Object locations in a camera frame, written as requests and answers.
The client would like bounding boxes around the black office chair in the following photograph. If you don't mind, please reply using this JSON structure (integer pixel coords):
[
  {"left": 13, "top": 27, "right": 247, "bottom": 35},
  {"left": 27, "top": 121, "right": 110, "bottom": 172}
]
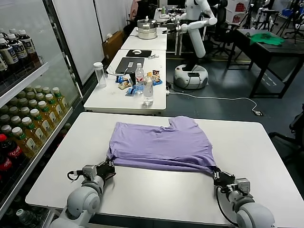
[
  {"left": 269, "top": 114, "right": 304, "bottom": 163},
  {"left": 209, "top": 0, "right": 238, "bottom": 59}
]

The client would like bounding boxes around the clear tumbler white lid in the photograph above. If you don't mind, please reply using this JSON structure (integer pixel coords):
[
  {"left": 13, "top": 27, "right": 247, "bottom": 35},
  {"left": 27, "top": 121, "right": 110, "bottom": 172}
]
[{"left": 93, "top": 62, "right": 107, "bottom": 89}]

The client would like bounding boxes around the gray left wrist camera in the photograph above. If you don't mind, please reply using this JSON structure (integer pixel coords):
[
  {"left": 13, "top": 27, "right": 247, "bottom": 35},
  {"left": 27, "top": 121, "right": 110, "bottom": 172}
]
[{"left": 82, "top": 164, "right": 98, "bottom": 182}]

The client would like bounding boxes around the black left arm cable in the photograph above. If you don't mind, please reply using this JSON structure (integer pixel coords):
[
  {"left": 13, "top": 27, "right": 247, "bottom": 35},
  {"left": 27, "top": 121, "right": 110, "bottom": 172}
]
[{"left": 67, "top": 170, "right": 83, "bottom": 184}]

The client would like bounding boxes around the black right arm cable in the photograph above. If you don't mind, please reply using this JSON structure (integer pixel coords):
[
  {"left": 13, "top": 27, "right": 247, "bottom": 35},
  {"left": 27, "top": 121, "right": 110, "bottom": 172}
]
[{"left": 215, "top": 185, "right": 238, "bottom": 226}]

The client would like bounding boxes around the steel cooking pot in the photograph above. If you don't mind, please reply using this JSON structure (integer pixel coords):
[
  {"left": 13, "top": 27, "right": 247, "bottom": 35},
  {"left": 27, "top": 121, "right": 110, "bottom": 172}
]
[{"left": 136, "top": 16, "right": 158, "bottom": 40}]

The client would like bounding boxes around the white rectangular side table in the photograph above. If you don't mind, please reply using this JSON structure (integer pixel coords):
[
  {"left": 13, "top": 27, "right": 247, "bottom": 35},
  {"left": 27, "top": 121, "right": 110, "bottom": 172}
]
[
  {"left": 83, "top": 49, "right": 167, "bottom": 117},
  {"left": 120, "top": 27, "right": 168, "bottom": 51}
]

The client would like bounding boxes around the glass door beverage cooler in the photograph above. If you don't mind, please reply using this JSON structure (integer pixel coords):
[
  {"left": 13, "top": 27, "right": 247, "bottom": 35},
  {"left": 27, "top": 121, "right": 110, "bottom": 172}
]
[{"left": 0, "top": 0, "right": 84, "bottom": 228}]

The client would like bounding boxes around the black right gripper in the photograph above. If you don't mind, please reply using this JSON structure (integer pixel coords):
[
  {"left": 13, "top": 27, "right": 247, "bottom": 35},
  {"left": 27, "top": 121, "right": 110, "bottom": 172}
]
[{"left": 212, "top": 165, "right": 236, "bottom": 189}]

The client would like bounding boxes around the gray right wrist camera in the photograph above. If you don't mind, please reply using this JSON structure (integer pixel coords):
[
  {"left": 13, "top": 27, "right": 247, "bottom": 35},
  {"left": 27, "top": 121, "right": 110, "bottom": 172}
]
[{"left": 234, "top": 177, "right": 251, "bottom": 197}]

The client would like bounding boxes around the black mouse pad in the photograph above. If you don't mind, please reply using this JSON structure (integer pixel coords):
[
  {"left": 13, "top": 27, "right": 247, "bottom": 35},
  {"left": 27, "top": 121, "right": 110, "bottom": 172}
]
[{"left": 125, "top": 49, "right": 152, "bottom": 58}]

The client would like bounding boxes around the blue plastic bin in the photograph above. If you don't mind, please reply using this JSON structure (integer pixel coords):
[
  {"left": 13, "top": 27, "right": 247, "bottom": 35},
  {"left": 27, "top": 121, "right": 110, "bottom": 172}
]
[{"left": 278, "top": 8, "right": 297, "bottom": 19}]

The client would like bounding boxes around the pink jacket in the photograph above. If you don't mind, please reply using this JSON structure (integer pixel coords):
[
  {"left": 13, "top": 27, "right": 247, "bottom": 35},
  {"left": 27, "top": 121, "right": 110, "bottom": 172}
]
[{"left": 129, "top": 0, "right": 141, "bottom": 21}]

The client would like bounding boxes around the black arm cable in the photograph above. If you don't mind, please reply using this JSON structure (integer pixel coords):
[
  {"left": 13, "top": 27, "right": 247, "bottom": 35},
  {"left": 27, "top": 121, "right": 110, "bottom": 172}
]
[
  {"left": 67, "top": 170, "right": 83, "bottom": 184},
  {"left": 215, "top": 185, "right": 238, "bottom": 226}
]

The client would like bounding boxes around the white red printed box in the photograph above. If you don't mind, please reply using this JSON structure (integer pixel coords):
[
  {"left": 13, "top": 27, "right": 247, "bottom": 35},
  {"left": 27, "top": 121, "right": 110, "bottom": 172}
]
[{"left": 225, "top": 0, "right": 250, "bottom": 24}]

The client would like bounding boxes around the clear unlabelled water bottle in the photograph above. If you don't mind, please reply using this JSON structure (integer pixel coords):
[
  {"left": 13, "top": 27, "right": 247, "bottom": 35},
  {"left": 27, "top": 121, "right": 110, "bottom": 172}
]
[{"left": 142, "top": 76, "right": 154, "bottom": 107}]

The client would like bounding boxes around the black metal table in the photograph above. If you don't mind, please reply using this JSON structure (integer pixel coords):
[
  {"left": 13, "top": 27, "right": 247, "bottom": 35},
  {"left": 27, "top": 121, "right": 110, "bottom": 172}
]
[{"left": 234, "top": 28, "right": 304, "bottom": 99}]

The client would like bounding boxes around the water bottle red label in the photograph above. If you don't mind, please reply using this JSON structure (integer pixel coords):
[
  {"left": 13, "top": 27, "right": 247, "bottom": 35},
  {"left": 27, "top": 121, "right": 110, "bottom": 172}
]
[{"left": 134, "top": 63, "right": 145, "bottom": 94}]

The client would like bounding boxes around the white floor cable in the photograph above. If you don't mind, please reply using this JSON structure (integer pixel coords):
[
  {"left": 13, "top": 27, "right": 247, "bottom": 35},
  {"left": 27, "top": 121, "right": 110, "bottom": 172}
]
[{"left": 166, "top": 91, "right": 258, "bottom": 114}]

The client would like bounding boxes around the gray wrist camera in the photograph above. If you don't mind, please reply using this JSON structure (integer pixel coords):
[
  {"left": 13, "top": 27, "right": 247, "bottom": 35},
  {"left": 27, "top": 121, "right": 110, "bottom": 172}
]
[
  {"left": 234, "top": 177, "right": 251, "bottom": 197},
  {"left": 82, "top": 164, "right": 98, "bottom": 182}
]

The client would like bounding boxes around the white humanoid robot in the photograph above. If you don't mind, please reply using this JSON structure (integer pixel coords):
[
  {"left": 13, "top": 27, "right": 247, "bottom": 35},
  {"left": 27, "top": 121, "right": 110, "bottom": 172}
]
[{"left": 162, "top": 0, "right": 218, "bottom": 90}]

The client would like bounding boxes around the clear bottle green label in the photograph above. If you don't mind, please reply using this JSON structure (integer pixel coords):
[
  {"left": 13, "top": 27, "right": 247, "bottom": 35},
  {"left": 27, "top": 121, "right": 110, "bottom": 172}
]
[{"left": 15, "top": 208, "right": 38, "bottom": 228}]

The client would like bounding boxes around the gray closed laptop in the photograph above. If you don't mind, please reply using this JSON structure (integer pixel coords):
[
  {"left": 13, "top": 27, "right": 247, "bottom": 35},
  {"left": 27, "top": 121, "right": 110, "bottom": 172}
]
[{"left": 114, "top": 57, "right": 145, "bottom": 75}]

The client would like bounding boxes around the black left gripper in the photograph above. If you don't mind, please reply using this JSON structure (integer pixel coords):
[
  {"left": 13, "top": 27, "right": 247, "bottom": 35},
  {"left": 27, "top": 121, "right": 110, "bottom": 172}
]
[{"left": 95, "top": 159, "right": 117, "bottom": 179}]

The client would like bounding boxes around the purple t-shirt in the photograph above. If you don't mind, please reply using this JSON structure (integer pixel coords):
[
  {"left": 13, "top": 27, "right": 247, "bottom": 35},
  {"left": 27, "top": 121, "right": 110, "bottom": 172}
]
[{"left": 106, "top": 115, "right": 217, "bottom": 175}]

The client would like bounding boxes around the brown cardboard box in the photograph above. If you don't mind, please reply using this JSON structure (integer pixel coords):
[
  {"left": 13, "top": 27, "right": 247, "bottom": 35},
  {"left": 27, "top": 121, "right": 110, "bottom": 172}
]
[{"left": 102, "top": 30, "right": 124, "bottom": 60}]

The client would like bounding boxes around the green cloth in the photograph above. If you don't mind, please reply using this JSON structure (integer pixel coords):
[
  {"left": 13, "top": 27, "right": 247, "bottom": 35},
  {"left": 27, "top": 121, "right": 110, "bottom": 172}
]
[{"left": 249, "top": 32, "right": 285, "bottom": 47}]

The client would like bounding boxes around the red label cola bottle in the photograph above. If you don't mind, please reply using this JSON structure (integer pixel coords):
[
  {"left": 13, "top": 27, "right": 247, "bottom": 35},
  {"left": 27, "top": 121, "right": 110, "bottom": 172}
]
[
  {"left": 0, "top": 152, "right": 13, "bottom": 178},
  {"left": 0, "top": 133, "right": 23, "bottom": 171}
]

